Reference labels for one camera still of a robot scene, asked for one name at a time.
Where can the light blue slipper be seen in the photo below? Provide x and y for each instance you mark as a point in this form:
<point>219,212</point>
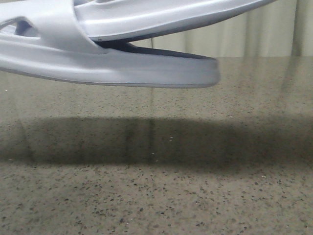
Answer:
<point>131,20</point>
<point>43,38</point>

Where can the white pleated curtain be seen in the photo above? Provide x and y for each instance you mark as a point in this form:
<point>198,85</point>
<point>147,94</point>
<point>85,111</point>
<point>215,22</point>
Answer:
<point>282,28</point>

